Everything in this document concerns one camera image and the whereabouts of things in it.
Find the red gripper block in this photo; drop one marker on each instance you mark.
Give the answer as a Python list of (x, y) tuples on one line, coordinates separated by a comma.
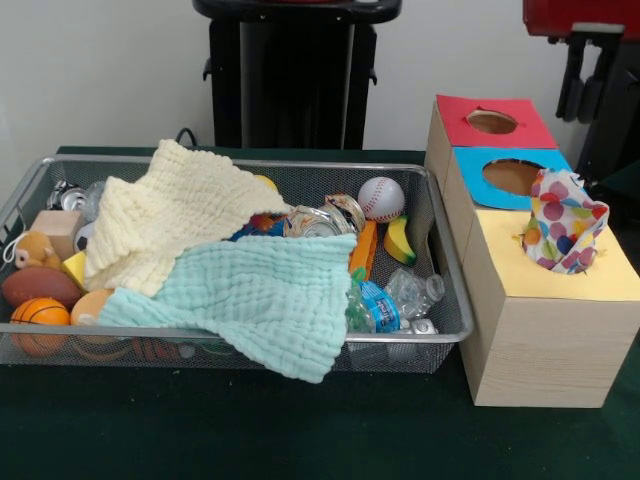
[(575, 17)]

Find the colourful dotted cloth bag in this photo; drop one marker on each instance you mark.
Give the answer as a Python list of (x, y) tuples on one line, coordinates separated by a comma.
[(560, 225)]

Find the cream waffle cloth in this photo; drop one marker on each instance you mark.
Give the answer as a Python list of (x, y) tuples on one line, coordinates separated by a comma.
[(165, 215)]

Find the wooden box with three holes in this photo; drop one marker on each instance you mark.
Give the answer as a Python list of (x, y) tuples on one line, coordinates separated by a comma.
[(540, 350)]

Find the black upright panel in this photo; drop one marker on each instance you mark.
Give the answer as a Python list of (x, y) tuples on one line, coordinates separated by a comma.
[(620, 125)]

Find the dark green table cloth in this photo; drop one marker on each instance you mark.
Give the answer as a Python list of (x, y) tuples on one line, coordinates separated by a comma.
[(200, 430), (625, 182)]

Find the white baseball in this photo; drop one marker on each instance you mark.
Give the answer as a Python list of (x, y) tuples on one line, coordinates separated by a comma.
[(382, 199)]

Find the yellow foam banana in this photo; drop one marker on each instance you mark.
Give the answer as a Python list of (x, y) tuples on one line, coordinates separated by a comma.
[(397, 242)]

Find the crushed printed can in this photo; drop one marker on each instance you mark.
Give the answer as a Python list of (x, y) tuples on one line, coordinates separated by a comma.
[(350, 207)]

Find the clear crushed bottle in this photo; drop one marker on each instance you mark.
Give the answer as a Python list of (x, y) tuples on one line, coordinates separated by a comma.
[(412, 295)]

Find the orange toy carrot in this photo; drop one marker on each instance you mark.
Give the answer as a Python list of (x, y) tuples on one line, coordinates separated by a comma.
[(364, 250)]

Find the crushed bottle with blue label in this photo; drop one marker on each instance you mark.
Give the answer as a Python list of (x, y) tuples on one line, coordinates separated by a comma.
[(380, 305)]

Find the crushed silver can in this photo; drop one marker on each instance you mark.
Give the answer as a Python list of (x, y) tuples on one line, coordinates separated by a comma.
[(312, 227)]

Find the mint waffle cloth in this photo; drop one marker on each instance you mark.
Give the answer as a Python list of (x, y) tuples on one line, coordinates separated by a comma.
[(250, 300)]

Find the yellow foam block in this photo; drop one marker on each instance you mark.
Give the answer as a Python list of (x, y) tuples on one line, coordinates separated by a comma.
[(76, 267)]

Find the peach foam ball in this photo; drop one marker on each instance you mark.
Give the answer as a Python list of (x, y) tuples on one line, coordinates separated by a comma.
[(87, 307)]

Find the plain wooden cube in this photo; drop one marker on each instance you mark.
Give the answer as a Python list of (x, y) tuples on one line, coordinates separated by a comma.
[(55, 227)]

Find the brown plush monkey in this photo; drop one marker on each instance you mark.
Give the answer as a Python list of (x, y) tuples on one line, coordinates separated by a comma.
[(32, 250)]

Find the small brown football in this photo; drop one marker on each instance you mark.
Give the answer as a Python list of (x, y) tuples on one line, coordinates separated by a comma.
[(40, 285)]

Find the small orange basketball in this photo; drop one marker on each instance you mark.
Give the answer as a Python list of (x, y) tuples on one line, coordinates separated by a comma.
[(39, 315)]

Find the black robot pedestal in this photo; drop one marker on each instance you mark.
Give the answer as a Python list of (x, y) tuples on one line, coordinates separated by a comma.
[(290, 100)]

